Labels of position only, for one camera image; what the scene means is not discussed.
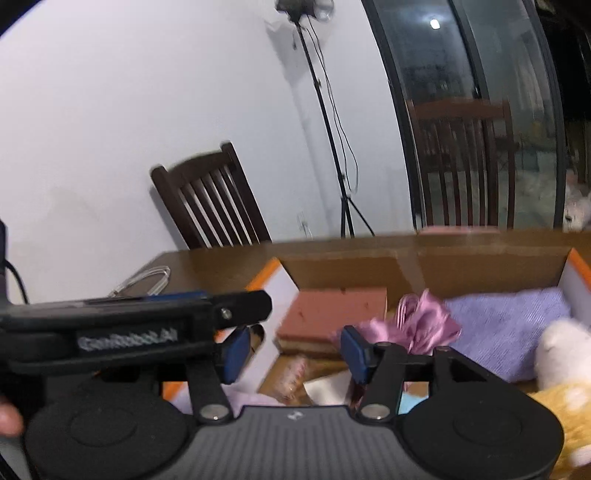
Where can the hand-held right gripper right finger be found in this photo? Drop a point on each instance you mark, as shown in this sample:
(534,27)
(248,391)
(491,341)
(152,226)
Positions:
(354,353)

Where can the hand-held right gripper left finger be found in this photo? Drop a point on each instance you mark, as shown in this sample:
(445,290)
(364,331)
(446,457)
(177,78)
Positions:
(236,353)

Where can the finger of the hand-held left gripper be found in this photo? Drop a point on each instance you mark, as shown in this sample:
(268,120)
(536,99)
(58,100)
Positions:
(240,310)
(171,296)

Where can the pink satin scrunchie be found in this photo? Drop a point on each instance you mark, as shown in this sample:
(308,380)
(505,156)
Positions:
(418,325)

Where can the orange edged cardboard box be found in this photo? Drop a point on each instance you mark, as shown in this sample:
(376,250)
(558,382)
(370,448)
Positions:
(415,277)

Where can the person's left hand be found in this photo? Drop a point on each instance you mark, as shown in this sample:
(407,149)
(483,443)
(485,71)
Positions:
(9,419)

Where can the dark wooden slatted chair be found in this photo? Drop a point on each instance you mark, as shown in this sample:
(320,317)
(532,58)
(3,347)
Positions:
(212,203)

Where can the lavender towel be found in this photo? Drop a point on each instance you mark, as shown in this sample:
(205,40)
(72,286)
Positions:
(505,330)

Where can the white plush toy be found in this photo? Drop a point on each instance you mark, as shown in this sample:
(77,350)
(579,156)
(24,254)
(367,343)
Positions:
(565,353)

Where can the black light stand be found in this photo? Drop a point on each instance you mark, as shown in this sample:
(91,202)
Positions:
(323,115)

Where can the dark wooden chair behind glass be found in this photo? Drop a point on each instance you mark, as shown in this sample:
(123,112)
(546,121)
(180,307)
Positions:
(464,166)

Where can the yellow plush toy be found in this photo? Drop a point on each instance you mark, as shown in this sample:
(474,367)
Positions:
(570,424)

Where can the white fluffy animal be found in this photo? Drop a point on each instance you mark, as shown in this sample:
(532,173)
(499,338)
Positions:
(578,207)

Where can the glass sliding door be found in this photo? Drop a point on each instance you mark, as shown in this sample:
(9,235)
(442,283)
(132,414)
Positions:
(475,110)

